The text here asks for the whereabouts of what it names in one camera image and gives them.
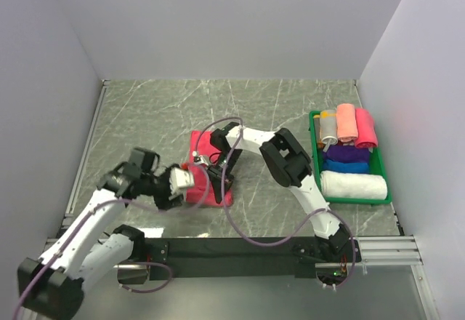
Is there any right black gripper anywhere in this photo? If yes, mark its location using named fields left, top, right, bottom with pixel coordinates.
left=204, top=149, right=243, bottom=204

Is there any black base beam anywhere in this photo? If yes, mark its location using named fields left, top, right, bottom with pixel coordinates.
left=102, top=238, right=364, bottom=287

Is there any purple cable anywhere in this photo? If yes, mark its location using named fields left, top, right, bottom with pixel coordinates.
left=192, top=116, right=357, bottom=289
left=12, top=163, right=211, bottom=320

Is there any purple towel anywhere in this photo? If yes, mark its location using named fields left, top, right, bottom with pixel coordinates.
left=321, top=145, right=371, bottom=163

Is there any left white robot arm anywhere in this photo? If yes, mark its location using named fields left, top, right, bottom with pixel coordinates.
left=14, top=148, right=194, bottom=319

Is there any grey rolled towel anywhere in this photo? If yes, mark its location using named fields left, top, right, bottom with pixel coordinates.
left=320, top=110, right=338, bottom=145

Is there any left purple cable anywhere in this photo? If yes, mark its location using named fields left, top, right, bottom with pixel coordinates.
left=12, top=163, right=211, bottom=320

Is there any aluminium rail frame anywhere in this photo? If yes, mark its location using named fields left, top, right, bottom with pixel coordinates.
left=21, top=236, right=437, bottom=320

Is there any blue towel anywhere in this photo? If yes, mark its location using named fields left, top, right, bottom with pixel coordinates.
left=323, top=159, right=370, bottom=174

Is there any pink rolled towel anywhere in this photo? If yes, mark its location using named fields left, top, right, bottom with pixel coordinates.
left=355, top=108, right=379, bottom=148

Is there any green plastic bin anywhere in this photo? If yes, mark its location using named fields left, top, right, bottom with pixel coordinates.
left=309, top=111, right=392, bottom=206

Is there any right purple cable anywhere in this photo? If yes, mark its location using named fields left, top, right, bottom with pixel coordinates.
left=192, top=116, right=357, bottom=289

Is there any white rolled towel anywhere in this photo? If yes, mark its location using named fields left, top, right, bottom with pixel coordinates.
left=320, top=170, right=388, bottom=200

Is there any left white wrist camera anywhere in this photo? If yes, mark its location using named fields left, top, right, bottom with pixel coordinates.
left=169, top=167, right=195, bottom=193

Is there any orange rolled towel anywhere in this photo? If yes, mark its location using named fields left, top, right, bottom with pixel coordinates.
left=336, top=103, right=358, bottom=143

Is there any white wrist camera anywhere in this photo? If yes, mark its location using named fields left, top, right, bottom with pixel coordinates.
left=169, top=167, right=195, bottom=193
left=193, top=155, right=211, bottom=167

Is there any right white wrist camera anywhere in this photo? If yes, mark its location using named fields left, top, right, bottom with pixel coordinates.
left=193, top=155, right=211, bottom=167

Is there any red towel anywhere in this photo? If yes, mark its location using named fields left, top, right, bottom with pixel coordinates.
left=181, top=130, right=234, bottom=207

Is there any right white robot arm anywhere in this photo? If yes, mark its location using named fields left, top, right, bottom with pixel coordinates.
left=209, top=121, right=357, bottom=262

